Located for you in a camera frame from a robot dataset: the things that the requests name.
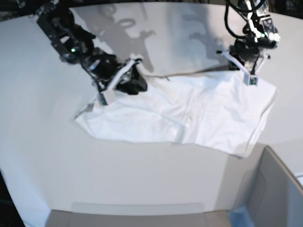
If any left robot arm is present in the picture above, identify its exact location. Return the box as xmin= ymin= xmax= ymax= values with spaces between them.
xmin=224 ymin=0 xmax=281 ymax=74

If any white t-shirt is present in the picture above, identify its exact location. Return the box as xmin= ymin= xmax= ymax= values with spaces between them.
xmin=75 ymin=71 xmax=279 ymax=158

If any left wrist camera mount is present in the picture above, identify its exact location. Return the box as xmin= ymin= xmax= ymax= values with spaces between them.
xmin=216 ymin=50 xmax=271 ymax=86

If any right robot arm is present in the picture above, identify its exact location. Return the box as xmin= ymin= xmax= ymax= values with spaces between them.
xmin=35 ymin=0 xmax=148 ymax=95

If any grey cardboard box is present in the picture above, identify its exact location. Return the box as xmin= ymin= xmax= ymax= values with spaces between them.
xmin=214 ymin=143 xmax=303 ymax=227

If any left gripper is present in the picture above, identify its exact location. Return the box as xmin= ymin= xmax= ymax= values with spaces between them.
xmin=228 ymin=40 xmax=264 ymax=70

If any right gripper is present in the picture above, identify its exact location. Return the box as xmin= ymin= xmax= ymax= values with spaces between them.
xmin=81 ymin=53 xmax=148 ymax=95

